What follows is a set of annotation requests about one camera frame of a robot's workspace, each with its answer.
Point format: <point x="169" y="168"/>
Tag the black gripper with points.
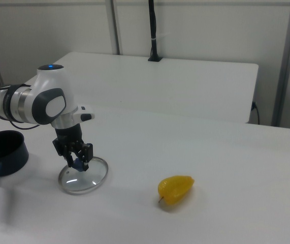
<point x="69" y="142"/>

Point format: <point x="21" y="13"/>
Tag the glass lid with blue knob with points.
<point x="94" y="178"/>

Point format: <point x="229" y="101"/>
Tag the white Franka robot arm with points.
<point x="48" y="101"/>

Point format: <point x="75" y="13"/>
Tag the dark blue saucepan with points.
<point x="10" y="157"/>

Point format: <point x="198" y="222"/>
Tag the yellow plastic starfruit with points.
<point x="175" y="189"/>

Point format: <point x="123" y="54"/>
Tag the white side table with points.
<point x="160" y="84"/>

